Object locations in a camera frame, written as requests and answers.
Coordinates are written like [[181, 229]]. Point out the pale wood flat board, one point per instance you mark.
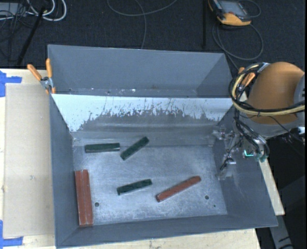
[[26, 159]]

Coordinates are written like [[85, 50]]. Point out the black cylinder on white bracket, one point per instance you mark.
[[300, 130]]

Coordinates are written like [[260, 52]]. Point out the dark green flat block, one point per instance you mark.
[[102, 147], [135, 148], [134, 186]]

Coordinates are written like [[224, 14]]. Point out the red-brown flat block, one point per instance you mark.
[[87, 198], [80, 198], [178, 188]]

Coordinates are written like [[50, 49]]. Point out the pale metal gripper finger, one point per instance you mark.
[[226, 168], [222, 136]]

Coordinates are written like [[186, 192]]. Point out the grey metal bin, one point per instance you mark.
[[155, 170]]

